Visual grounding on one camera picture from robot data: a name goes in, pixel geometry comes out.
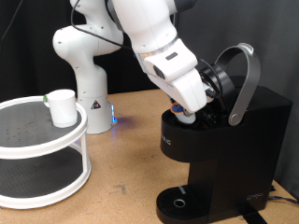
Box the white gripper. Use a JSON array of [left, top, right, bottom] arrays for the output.
[[152, 66, 208, 114]]

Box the silver handle brewer lid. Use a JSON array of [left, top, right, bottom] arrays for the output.
[[199, 42, 262, 127]]

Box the white mug green taped handle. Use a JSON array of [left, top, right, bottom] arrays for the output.
[[42, 89, 78, 129]]

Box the black Keurig coffee machine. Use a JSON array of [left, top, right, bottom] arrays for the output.
[[155, 75, 293, 224]]

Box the grey backdrop curtain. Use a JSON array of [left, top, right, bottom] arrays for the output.
[[169, 0, 299, 200]]

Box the black slotted drip tray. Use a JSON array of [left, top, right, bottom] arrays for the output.
[[155, 185, 216, 224]]

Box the black tape strip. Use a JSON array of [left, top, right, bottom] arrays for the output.
[[237, 205, 269, 224]]

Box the white two-tier turntable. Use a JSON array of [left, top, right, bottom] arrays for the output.
[[0, 95, 93, 210]]

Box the wrist camera blue mount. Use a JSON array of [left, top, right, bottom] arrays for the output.
[[201, 81, 219, 101]]

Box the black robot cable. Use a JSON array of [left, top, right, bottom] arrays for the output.
[[69, 0, 224, 102]]

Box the black power cable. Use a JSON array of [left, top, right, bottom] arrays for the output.
[[266, 195, 299, 206]]

